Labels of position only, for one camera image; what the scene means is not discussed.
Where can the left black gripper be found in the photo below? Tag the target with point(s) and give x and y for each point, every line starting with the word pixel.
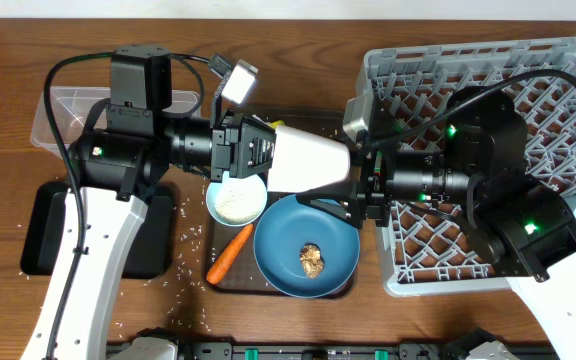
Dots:
pixel 232 145

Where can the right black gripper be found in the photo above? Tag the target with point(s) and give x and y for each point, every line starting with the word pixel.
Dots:
pixel 375 180

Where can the yellow green snack wrapper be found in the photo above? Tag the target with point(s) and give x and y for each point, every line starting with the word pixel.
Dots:
pixel 276 124

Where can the pink cup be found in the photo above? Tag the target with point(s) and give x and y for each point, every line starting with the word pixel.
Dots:
pixel 303 161

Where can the blue plate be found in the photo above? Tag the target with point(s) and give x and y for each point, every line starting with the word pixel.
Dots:
pixel 281 234

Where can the brown food scrap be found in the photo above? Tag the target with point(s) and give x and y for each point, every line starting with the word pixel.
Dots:
pixel 311 260

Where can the orange carrot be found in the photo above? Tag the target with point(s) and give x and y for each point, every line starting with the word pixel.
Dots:
pixel 224 262

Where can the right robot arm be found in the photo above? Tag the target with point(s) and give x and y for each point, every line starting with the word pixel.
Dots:
pixel 512 221

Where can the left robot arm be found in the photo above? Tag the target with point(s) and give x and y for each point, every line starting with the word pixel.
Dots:
pixel 129 141

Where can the grey dishwasher rack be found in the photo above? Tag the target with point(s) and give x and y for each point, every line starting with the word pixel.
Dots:
pixel 420 255

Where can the light blue rice bowl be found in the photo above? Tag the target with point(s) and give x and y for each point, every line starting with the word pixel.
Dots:
pixel 236 202

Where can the brown serving tray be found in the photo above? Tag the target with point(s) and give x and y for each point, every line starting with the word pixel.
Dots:
pixel 244 276

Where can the clear plastic bin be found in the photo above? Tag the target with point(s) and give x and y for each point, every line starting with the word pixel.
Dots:
pixel 71 106

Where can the black plastic tray bin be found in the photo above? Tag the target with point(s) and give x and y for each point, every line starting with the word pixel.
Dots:
pixel 150 253

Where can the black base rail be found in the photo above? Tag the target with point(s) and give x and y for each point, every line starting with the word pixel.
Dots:
pixel 228 351

